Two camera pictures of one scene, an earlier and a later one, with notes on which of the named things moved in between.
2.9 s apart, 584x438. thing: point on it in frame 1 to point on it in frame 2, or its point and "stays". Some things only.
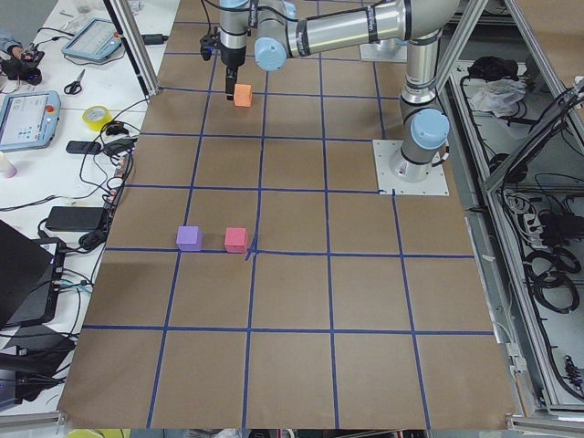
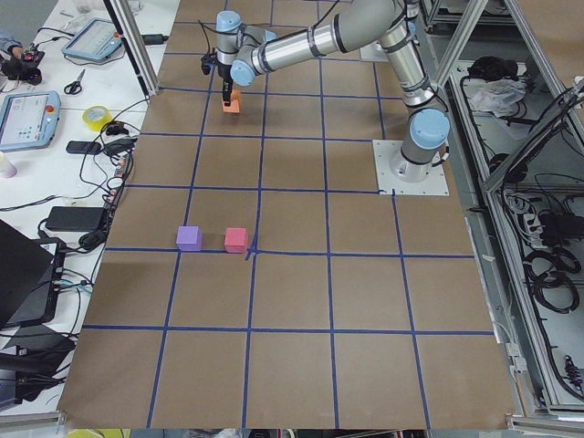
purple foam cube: x=189 y=238 stays
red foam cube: x=236 y=240 stays
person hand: x=12 y=46 stays
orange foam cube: x=243 y=95 to x=234 y=102
